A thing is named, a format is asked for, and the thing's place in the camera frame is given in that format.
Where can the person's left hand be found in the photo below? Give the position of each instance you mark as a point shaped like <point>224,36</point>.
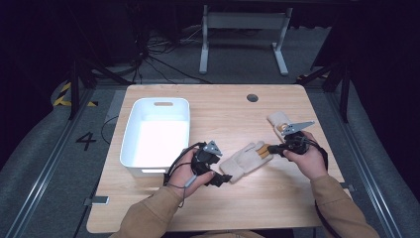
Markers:
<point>185,175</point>

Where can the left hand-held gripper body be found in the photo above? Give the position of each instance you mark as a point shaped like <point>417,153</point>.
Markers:
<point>205,160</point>

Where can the yellow and black hazard tape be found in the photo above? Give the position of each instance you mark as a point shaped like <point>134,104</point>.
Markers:
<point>62,95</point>

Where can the metal floor rail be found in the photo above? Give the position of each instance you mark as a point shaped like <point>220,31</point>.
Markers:
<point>366,172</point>
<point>46,172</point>

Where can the white plastic bin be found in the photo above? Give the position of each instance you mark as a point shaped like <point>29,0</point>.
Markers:
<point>158,142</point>

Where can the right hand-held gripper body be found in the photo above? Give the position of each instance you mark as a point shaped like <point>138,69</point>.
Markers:
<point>297,143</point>

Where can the black metal stand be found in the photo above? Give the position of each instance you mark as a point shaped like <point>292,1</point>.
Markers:
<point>75,89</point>
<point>345,95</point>

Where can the person's right hand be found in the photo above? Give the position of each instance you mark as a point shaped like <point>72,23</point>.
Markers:
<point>312,162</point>

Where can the white metal table frame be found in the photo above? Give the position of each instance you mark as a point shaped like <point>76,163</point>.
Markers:
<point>244,20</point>

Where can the metal table bracket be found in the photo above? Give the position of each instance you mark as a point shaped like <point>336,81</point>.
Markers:
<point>348,187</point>
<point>99,200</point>

